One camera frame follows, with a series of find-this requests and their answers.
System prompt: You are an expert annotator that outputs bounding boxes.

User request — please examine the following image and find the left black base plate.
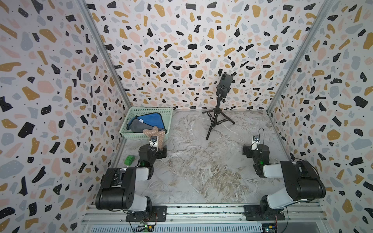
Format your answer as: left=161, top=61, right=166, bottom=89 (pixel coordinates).
left=125, top=205, right=167, bottom=222

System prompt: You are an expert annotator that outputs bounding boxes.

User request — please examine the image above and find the green toy block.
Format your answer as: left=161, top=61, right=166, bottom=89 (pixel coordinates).
left=124, top=155, right=136, bottom=166

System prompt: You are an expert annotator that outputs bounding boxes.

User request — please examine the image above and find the mint green plastic basket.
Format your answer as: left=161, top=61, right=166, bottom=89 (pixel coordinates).
left=119, top=107, right=173, bottom=139

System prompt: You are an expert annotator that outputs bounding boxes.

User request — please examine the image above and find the black phone tripod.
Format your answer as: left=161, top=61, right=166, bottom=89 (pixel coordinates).
left=202, top=94, right=235, bottom=140

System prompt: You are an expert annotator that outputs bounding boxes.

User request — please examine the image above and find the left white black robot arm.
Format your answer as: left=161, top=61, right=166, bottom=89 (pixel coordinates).
left=95, top=144, right=167, bottom=213

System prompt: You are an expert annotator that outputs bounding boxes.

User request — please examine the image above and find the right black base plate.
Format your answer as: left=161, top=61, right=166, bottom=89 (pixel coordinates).
left=243, top=204, right=286, bottom=221

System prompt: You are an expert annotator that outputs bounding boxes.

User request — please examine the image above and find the striped orange dishcloth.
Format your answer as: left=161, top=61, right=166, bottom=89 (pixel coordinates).
left=143, top=126, right=166, bottom=150

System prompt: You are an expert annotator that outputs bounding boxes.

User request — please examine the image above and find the white perforated cable duct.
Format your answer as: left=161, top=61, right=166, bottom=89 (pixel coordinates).
left=87, top=223, right=263, bottom=233

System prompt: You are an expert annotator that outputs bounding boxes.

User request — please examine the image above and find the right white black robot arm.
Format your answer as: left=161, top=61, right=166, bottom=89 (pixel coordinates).
left=242, top=141, right=326, bottom=218

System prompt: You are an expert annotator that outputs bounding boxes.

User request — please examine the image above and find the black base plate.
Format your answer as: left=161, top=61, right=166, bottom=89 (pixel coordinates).
left=125, top=205, right=167, bottom=222
left=243, top=204, right=286, bottom=221

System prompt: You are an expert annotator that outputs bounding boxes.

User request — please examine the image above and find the black smartphone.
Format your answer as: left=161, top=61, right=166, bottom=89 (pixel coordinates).
left=216, top=74, right=233, bottom=98

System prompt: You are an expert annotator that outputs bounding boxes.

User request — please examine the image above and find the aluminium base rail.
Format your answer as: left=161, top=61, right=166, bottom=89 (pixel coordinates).
left=82, top=202, right=327, bottom=225

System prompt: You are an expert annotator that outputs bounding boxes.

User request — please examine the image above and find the grey blue microfibre cloth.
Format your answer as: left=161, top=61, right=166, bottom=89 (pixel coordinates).
left=126, top=113, right=167, bottom=133

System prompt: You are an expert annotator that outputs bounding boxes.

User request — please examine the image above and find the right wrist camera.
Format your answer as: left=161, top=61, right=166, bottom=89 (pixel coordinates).
left=251, top=136, right=260, bottom=150

